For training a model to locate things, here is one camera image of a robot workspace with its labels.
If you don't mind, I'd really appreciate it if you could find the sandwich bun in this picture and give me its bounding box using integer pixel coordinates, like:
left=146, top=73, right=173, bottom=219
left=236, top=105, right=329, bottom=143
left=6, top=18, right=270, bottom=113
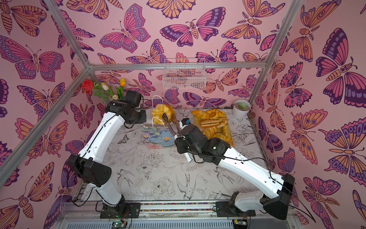
left=200, top=119, right=221, bottom=128

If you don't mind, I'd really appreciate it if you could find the sesame twisted bread ring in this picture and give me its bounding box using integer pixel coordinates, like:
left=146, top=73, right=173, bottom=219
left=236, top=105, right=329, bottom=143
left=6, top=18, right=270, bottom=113
left=151, top=103, right=175, bottom=125

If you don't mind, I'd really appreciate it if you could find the floral white paper bag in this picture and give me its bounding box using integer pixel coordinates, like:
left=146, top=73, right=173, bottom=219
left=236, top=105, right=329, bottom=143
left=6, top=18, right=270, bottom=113
left=141, top=124, right=174, bottom=150

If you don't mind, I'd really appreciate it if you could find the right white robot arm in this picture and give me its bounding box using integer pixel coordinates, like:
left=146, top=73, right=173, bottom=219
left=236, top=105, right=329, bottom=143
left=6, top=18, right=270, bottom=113
left=174, top=124, right=295, bottom=220

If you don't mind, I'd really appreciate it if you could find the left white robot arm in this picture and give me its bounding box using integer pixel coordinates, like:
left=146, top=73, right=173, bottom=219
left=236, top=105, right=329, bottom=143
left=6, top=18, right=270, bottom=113
left=67, top=91, right=146, bottom=207

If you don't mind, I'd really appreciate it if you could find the yellow bread tray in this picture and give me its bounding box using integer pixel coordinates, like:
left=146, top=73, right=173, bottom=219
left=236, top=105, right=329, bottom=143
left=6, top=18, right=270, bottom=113
left=193, top=109, right=234, bottom=147

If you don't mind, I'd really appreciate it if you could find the glass vase with flowers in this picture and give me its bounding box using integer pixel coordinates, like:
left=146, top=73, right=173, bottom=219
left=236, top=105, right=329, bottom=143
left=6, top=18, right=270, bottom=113
left=82, top=79, right=126, bottom=103

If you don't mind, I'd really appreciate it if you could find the white pot with succulent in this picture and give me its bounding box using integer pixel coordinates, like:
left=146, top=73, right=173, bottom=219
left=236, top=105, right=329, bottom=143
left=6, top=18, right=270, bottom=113
left=233, top=100, right=252, bottom=118

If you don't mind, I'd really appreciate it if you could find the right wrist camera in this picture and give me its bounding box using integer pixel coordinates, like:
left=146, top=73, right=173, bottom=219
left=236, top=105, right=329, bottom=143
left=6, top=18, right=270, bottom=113
left=179, top=118, right=191, bottom=129

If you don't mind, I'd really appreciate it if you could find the white wire basket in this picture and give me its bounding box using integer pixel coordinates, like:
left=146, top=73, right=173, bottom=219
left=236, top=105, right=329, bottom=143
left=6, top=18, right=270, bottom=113
left=162, top=58, right=207, bottom=90

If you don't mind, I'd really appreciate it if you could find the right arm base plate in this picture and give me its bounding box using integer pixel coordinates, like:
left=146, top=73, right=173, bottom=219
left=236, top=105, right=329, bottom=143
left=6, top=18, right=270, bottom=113
left=213, top=191, right=256, bottom=218

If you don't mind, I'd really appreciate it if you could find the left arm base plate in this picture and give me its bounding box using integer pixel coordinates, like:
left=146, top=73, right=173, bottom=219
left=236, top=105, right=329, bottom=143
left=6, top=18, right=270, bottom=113
left=100, top=202, right=141, bottom=219

